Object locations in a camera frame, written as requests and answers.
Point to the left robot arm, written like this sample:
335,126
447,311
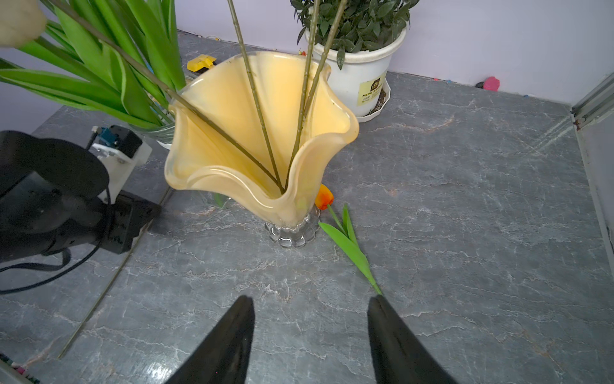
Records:
61,203

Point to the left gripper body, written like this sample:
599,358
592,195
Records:
130,214

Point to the clear glass vase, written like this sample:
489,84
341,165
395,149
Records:
149,103

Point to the orange gerbera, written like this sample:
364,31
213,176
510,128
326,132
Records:
324,55
250,76

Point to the aluminium frame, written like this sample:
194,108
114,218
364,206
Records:
593,120

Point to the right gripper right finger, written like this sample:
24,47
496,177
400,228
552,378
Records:
398,356

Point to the yellow toy shovel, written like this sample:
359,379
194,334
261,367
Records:
201,64

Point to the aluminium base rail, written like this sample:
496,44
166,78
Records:
11,372

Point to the pink tulip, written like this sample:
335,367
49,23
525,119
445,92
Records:
22,21

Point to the pink ball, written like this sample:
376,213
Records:
490,84

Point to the yellow gerbera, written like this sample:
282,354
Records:
308,61

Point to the potted green plant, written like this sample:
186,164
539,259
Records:
369,34

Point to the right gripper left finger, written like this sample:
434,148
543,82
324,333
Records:
223,356

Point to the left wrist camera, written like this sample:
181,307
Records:
120,151

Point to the yellow fluted vase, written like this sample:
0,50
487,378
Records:
219,147

